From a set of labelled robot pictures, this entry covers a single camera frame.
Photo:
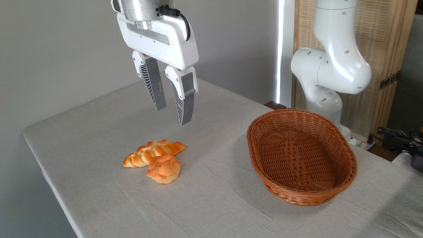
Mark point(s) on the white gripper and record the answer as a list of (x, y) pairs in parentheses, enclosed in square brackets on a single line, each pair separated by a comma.
[(158, 43)]

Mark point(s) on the round knotted bread roll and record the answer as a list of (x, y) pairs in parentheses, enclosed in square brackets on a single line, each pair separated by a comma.
[(164, 169)]

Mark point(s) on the long braided bread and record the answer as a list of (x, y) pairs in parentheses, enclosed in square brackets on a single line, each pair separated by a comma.
[(150, 152)]

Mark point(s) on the brown wicker basket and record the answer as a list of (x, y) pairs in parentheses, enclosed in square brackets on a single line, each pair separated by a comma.
[(302, 158)]

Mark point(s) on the light grey tablecloth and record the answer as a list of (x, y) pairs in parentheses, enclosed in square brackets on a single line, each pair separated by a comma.
[(205, 198)]

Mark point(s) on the white power strip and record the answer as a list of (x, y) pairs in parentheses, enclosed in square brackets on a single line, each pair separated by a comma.
[(366, 145)]

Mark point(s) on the dark metal screen hinge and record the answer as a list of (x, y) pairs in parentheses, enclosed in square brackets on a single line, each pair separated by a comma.
[(389, 80)]

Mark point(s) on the wooden rattan folding screen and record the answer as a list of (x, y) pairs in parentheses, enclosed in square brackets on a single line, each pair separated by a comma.
[(383, 33)]

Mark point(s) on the dark grey device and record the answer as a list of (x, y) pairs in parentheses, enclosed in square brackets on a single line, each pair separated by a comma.
[(417, 162)]

